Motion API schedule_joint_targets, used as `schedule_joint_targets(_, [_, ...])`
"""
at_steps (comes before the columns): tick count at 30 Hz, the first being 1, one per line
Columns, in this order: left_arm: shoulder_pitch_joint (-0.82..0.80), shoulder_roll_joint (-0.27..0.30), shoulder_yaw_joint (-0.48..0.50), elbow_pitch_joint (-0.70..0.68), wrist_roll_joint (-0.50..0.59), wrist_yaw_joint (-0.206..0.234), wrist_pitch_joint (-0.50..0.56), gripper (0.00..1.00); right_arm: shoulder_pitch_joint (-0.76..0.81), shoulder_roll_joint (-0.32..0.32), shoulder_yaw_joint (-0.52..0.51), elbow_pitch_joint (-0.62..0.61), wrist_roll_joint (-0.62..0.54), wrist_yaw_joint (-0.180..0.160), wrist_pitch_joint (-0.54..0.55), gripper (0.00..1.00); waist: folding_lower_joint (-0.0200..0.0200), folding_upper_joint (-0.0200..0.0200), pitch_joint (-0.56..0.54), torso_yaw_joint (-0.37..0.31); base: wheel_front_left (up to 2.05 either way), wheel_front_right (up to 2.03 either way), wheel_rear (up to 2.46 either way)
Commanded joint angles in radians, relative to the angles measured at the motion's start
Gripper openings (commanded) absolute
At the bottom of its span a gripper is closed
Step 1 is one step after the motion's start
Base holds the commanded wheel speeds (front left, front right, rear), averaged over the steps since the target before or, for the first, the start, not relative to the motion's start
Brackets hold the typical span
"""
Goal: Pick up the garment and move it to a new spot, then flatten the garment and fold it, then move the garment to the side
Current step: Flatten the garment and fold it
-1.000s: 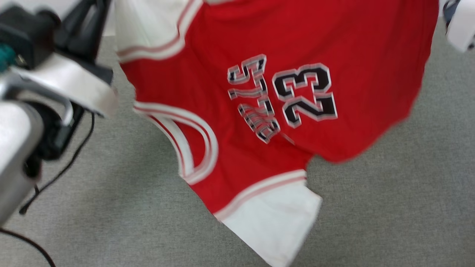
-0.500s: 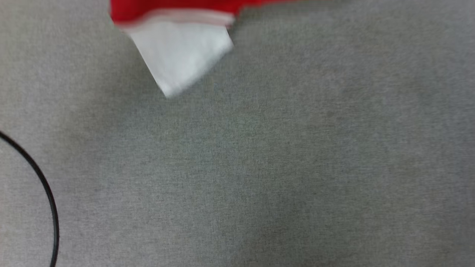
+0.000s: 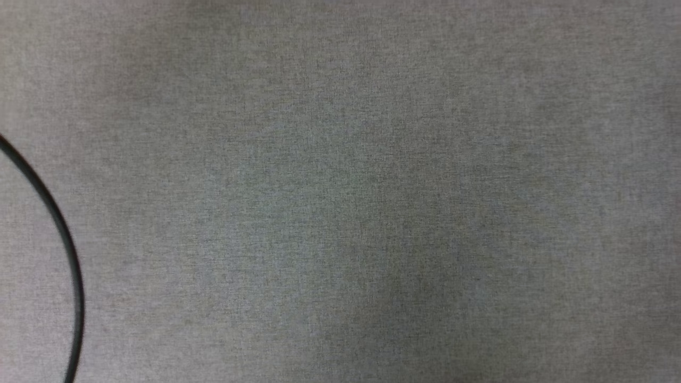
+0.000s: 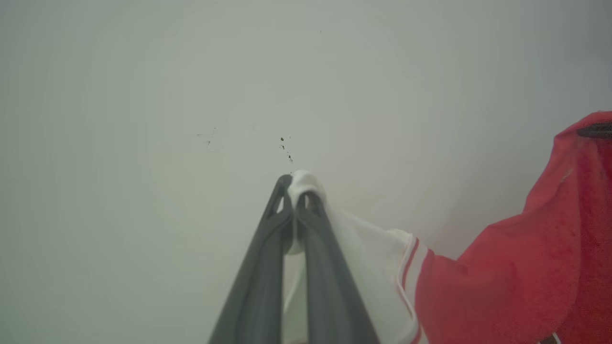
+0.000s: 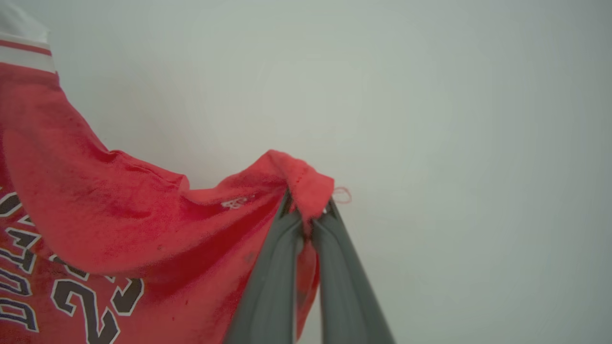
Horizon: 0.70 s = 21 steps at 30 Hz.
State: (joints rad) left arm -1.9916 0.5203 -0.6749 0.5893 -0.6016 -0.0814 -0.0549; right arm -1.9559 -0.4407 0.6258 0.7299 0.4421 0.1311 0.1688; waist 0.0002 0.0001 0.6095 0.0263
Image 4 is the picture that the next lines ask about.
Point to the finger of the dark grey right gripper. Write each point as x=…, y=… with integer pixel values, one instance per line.
x=597, y=131

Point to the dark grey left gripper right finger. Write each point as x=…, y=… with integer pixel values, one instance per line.
x=330, y=296

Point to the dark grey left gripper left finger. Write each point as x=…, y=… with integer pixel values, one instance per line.
x=258, y=286

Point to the red and white garment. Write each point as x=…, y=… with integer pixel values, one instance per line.
x=502, y=296

